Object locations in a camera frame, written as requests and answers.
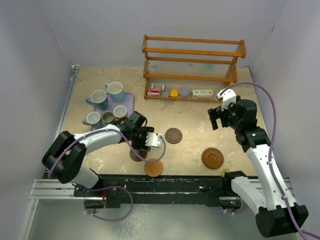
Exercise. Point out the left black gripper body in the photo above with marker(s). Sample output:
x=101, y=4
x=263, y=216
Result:
x=138, y=139

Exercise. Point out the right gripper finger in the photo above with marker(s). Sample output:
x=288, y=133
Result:
x=213, y=114
x=214, y=123

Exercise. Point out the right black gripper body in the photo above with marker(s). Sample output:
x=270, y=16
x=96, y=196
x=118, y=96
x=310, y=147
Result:
x=229, y=114

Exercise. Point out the dark brown coaster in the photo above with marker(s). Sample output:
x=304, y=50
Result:
x=138, y=155

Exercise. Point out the dark walnut coaster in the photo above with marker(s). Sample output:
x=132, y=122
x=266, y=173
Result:
x=173, y=135

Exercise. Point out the orange terracotta coaster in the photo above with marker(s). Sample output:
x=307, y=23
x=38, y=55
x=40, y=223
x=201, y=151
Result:
x=153, y=168

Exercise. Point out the ringed brown wooden coaster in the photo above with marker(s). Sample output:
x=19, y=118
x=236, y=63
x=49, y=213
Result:
x=212, y=158

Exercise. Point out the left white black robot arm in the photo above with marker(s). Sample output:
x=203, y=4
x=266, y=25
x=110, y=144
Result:
x=65, y=156

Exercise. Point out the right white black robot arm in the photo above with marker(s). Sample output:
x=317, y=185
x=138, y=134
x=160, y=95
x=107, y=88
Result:
x=276, y=210

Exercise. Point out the olive green small cup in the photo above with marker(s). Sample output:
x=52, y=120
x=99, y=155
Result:
x=107, y=117

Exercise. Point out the green white long box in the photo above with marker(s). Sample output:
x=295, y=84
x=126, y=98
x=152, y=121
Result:
x=202, y=94

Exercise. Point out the brown red mug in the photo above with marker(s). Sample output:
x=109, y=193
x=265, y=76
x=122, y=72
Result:
x=120, y=112

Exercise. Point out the lavender plastic tray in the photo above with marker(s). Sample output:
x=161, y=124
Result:
x=128, y=102

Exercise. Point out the red white small box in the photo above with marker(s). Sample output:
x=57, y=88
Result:
x=153, y=93

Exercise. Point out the yellow small object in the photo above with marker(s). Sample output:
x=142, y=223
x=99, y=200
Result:
x=174, y=93

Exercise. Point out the grey blue mug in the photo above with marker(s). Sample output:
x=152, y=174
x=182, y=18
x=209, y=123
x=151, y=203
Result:
x=94, y=120

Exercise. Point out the light blue tall mug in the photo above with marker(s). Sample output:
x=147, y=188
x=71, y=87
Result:
x=116, y=91

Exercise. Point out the yellow tape roll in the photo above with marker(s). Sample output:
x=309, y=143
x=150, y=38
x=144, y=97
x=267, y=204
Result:
x=224, y=171

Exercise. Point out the teal mug white inside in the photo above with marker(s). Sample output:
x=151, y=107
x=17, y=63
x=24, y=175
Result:
x=98, y=99

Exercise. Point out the wooden three-tier shelf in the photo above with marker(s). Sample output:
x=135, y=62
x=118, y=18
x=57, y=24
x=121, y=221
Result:
x=190, y=59

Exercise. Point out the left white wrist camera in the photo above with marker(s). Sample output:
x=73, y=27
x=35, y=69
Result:
x=154, y=140

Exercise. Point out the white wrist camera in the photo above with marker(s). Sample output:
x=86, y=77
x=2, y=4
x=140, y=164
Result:
x=154, y=140
x=227, y=97

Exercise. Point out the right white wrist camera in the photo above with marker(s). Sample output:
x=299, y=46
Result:
x=227, y=97

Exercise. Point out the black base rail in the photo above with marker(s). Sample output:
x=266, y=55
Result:
x=118, y=189

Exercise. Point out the aluminium frame rail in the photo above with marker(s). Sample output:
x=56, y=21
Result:
x=43, y=189

